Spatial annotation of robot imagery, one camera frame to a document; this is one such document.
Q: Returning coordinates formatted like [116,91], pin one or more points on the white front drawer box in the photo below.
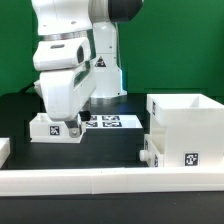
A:
[150,154]

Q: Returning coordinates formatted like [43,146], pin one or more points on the white drawer cabinet frame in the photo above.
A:
[188,129]

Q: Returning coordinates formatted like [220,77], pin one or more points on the white front barrier rail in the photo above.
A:
[109,181]

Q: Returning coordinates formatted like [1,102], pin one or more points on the fiducial marker sheet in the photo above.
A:
[113,122]

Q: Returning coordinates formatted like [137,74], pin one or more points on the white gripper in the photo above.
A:
[66,82]

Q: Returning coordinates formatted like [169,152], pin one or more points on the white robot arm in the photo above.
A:
[96,20]

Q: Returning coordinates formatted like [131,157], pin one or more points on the white left barrier rail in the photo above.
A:
[4,150]

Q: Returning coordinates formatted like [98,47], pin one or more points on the white barrier rail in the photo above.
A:
[109,181]
[4,150]

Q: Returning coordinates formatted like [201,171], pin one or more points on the white drawer box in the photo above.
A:
[44,130]
[150,154]

